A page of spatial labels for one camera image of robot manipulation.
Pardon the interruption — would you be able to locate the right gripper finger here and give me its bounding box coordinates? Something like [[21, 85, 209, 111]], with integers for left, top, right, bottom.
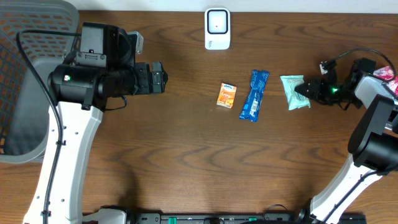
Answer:
[[295, 80, 314, 91], [295, 88, 314, 100]]

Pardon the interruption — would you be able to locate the mint green wipes pack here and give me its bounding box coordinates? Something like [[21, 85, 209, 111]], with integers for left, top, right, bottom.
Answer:
[[280, 75, 310, 110]]

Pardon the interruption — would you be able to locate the blue Oreo cookie pack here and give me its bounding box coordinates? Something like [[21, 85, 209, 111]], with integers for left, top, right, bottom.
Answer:
[[239, 70, 270, 122]]

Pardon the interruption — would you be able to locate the red purple pad pack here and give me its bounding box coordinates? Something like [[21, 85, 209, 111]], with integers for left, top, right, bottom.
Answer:
[[373, 66, 398, 95]]

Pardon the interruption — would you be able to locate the orange tissue pack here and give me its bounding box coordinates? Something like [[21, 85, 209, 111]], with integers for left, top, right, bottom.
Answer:
[[216, 83, 237, 109]]

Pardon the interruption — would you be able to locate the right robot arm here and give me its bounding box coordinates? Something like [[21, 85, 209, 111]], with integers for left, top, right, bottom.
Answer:
[[295, 58, 397, 223]]

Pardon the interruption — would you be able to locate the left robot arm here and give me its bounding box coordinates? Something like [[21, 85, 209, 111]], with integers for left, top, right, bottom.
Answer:
[[23, 22, 168, 223]]

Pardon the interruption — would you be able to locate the white barcode scanner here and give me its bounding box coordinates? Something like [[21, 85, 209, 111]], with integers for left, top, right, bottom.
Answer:
[[205, 7, 231, 50]]

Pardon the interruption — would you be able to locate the grey plastic mesh basket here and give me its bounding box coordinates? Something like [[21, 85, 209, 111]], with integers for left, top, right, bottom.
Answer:
[[1, 1, 79, 164]]

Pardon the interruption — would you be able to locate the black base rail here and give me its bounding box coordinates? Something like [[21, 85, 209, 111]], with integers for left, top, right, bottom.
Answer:
[[82, 212, 368, 224]]

